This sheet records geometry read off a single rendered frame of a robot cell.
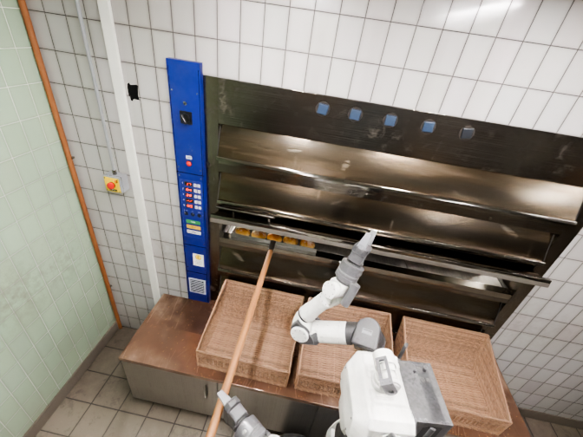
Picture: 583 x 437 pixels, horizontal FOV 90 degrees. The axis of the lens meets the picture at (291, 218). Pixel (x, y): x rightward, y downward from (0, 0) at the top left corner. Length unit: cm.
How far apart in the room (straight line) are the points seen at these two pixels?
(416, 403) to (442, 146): 105
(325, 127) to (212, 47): 61
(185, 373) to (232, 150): 131
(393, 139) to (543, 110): 59
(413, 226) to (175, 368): 159
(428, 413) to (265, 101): 135
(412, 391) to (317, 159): 104
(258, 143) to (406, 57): 76
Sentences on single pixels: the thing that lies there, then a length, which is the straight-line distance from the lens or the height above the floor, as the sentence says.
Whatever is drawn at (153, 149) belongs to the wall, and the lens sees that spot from 179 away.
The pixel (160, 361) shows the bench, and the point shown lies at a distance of 209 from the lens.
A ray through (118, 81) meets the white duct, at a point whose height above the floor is 201.
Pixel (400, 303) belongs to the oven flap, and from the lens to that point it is 207.
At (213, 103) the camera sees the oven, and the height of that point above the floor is 198.
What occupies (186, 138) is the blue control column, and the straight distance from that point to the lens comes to 164.
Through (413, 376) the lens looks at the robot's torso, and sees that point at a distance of 120.
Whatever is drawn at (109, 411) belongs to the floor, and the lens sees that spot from 269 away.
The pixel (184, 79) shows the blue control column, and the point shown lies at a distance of 156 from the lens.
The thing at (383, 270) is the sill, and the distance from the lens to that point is 189.
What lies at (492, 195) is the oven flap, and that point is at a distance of 174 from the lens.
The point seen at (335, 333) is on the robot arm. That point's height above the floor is 133.
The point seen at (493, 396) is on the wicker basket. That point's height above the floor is 67.
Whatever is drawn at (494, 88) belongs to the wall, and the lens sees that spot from 156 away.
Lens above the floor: 233
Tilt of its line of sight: 33 degrees down
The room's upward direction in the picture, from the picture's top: 9 degrees clockwise
